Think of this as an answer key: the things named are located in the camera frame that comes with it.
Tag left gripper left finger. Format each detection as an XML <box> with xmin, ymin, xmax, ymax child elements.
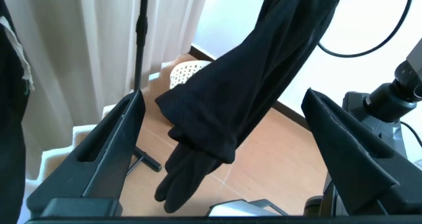
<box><xmin>26</xmin><ymin>90</ymin><xmax>146</xmax><ymax>218</ymax></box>

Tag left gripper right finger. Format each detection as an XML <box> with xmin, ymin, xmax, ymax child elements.
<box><xmin>301</xmin><ymin>88</ymin><xmax>422</xmax><ymax>217</ymax></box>

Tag black shorts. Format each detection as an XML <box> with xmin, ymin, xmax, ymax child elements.
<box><xmin>0</xmin><ymin>0</ymin><xmax>36</xmax><ymax>224</ymax></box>

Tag black shirt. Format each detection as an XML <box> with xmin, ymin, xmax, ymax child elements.
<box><xmin>154</xmin><ymin>0</ymin><xmax>347</xmax><ymax>214</ymax></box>

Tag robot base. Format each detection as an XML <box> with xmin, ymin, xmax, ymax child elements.
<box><xmin>206</xmin><ymin>36</ymin><xmax>422</xmax><ymax>217</ymax></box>

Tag white laundry basket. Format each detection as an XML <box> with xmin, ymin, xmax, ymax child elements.
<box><xmin>169</xmin><ymin>60</ymin><xmax>212</xmax><ymax>90</ymax></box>

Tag black clothes rack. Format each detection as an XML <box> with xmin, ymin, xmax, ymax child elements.
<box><xmin>127</xmin><ymin>0</ymin><xmax>163</xmax><ymax>176</ymax></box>

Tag beige curtain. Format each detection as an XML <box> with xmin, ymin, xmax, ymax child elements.
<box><xmin>0</xmin><ymin>0</ymin><xmax>211</xmax><ymax>181</ymax></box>

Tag black cable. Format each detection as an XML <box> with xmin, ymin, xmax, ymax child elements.
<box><xmin>318</xmin><ymin>0</ymin><xmax>416</xmax><ymax>59</ymax></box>

